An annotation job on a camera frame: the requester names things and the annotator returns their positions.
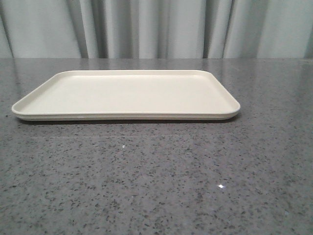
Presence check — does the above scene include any cream rectangular plastic tray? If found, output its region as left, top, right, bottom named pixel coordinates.
left=12, top=70, right=241, bottom=121

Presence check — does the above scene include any grey-white pleated curtain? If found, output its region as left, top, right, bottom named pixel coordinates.
left=0, top=0, right=313, bottom=59

